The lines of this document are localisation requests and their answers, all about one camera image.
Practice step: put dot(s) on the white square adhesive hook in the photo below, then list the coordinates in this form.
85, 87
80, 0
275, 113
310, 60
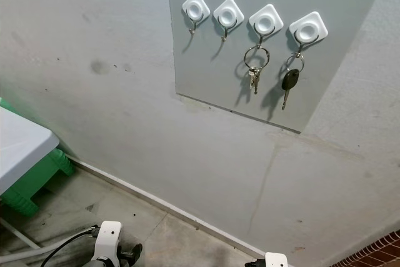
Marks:
228, 12
265, 20
195, 7
308, 27

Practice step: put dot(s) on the white table leg tube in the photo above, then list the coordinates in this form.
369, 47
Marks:
37, 247
22, 234

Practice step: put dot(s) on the red brick paving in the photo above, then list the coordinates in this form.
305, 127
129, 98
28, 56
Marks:
372, 251

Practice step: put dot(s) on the green plastic stool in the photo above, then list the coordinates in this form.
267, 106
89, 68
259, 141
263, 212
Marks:
37, 182

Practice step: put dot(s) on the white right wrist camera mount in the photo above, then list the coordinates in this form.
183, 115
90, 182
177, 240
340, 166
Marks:
275, 260

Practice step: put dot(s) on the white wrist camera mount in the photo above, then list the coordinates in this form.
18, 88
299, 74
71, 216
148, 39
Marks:
275, 260
107, 239

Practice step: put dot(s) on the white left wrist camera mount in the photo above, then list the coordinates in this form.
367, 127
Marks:
107, 239

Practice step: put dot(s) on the grey metal wall board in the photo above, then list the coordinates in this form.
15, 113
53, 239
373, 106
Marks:
209, 60

